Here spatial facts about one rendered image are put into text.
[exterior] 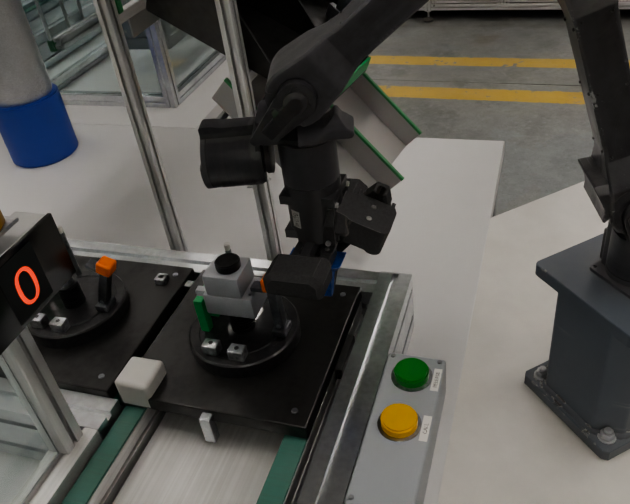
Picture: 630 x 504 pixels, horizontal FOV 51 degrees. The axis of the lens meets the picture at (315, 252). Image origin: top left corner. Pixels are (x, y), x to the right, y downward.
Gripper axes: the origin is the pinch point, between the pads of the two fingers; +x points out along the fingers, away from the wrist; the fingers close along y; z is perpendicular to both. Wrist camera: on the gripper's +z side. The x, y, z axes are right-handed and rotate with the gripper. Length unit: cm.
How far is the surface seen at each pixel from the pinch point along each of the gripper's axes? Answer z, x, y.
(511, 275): 18.8, 23.6, 31.0
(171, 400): -16.9, 12.4, -11.6
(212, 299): -13.9, 4.4, -2.2
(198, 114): -61, 23, 83
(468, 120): -14, 109, 254
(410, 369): 9.4, 12.3, -1.6
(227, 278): -11.3, 0.9, -2.0
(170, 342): -21.6, 12.4, -2.8
